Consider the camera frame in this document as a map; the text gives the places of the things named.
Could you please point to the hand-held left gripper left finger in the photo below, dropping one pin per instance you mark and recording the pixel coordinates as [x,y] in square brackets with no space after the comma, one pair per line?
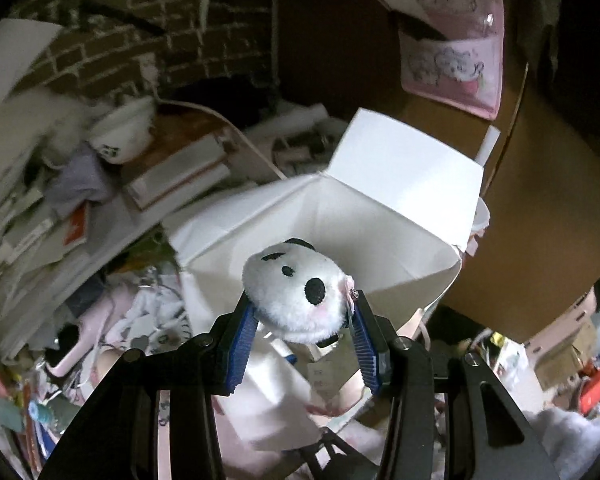
[240,350]

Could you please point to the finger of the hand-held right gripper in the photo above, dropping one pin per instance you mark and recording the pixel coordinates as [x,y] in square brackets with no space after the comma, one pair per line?
[337,460]

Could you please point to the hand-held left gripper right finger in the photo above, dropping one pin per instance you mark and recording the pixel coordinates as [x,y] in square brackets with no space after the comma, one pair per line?
[367,355]

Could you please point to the white panda plush toy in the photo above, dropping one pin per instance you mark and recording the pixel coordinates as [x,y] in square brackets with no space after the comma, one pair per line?
[290,290]

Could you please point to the white paper box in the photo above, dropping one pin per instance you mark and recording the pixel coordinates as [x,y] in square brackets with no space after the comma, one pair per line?
[380,240]

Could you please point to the person's right forearm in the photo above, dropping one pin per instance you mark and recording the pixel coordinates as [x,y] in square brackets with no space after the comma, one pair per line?
[575,445]

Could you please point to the pink hair brush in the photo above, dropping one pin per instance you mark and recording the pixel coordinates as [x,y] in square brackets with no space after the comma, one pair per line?
[92,325]

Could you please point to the stack of books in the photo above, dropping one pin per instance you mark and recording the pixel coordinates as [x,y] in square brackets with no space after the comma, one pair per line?
[180,170]

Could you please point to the cardboard box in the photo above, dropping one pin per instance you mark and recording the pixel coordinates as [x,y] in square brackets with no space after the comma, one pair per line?
[565,355]

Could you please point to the brown wooden cabinet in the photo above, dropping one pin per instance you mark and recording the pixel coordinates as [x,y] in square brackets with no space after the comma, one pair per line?
[530,240]

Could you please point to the lavender cloth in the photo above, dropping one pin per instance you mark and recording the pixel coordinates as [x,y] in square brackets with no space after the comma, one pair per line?
[80,180]

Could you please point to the white panda bowl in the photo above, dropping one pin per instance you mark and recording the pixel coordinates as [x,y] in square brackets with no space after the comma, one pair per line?
[122,130]

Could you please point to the white fluffy plush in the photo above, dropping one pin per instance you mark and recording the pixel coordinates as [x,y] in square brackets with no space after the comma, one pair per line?
[55,120]

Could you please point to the white paper sheet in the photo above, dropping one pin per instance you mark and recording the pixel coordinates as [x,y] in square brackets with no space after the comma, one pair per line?
[15,60]

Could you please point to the pink hanging wall organizer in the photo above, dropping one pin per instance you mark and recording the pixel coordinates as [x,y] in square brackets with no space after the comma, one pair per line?
[450,80]

